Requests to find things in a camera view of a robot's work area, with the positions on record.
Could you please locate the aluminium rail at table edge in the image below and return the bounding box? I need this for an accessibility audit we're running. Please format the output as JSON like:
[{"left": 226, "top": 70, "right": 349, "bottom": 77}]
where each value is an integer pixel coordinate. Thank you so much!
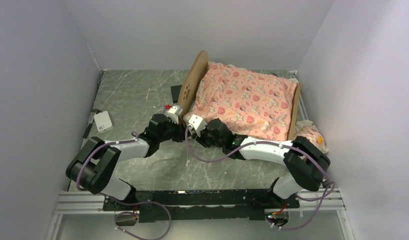
[{"left": 288, "top": 70, "right": 310, "bottom": 120}]

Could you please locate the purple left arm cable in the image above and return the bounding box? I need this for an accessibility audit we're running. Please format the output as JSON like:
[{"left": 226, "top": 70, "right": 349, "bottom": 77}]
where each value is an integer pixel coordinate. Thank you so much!
[{"left": 75, "top": 131, "right": 172, "bottom": 240}]

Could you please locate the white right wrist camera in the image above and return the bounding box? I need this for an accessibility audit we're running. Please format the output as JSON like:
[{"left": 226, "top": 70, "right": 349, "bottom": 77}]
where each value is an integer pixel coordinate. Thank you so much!
[{"left": 187, "top": 114, "right": 207, "bottom": 137}]

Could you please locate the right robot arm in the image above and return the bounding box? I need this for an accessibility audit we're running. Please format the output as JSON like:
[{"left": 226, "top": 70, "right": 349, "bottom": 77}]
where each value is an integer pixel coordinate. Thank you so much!
[{"left": 186, "top": 115, "right": 331, "bottom": 208}]

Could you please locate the white small box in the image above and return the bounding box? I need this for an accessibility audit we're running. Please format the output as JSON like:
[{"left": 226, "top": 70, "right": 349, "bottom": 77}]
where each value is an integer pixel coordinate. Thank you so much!
[{"left": 93, "top": 111, "right": 113, "bottom": 134}]

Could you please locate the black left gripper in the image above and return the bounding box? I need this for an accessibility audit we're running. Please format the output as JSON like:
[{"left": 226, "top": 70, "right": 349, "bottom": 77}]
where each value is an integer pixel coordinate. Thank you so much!
[{"left": 157, "top": 117, "right": 193, "bottom": 143}]

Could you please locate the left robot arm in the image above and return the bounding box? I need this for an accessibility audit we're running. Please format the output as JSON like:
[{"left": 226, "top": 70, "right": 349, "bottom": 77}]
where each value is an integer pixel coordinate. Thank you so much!
[{"left": 65, "top": 113, "right": 186, "bottom": 210}]

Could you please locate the black rectangular box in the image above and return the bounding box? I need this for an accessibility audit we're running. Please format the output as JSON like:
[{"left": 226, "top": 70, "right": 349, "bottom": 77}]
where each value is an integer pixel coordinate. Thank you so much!
[{"left": 170, "top": 85, "right": 182, "bottom": 104}]

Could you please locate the pink checkered duck pillow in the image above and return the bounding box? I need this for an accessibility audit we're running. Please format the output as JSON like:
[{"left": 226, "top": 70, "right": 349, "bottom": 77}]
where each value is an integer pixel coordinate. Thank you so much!
[{"left": 293, "top": 120, "right": 329, "bottom": 154}]

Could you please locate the pink unicorn print mattress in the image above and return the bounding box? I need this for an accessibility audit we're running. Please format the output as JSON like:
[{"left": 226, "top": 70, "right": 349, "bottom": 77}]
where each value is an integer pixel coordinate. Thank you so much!
[{"left": 184, "top": 61, "right": 299, "bottom": 143}]

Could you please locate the black marker pen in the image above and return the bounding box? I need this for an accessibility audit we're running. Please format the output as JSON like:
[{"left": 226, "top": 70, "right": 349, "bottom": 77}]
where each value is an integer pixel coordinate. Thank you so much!
[{"left": 82, "top": 108, "right": 101, "bottom": 139}]

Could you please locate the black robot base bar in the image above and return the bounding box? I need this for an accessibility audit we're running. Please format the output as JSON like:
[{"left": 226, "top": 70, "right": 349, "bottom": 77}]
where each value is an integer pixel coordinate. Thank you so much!
[{"left": 102, "top": 188, "right": 300, "bottom": 223}]

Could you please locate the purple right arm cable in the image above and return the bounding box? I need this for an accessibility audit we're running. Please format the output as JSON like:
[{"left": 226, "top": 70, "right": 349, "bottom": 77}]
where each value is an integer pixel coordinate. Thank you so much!
[{"left": 184, "top": 125, "right": 336, "bottom": 232}]

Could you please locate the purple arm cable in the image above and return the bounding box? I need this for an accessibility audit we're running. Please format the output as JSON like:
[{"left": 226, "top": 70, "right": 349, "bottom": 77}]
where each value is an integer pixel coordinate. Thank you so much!
[
  {"left": 184, "top": 125, "right": 336, "bottom": 232},
  {"left": 75, "top": 131, "right": 172, "bottom": 240}
]

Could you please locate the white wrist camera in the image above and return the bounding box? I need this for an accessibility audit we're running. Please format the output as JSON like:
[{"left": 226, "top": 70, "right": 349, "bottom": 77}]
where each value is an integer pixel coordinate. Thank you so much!
[
  {"left": 187, "top": 114, "right": 207, "bottom": 137},
  {"left": 163, "top": 104, "right": 183, "bottom": 124}
]

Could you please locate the wooden pet bed frame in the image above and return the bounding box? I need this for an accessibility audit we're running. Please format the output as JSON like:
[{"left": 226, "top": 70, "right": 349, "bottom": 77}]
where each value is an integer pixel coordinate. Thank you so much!
[{"left": 176, "top": 49, "right": 303, "bottom": 141}]

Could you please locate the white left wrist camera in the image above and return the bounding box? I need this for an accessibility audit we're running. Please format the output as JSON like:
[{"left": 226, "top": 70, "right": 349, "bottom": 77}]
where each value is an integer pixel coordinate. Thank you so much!
[{"left": 163, "top": 104, "right": 183, "bottom": 124}]

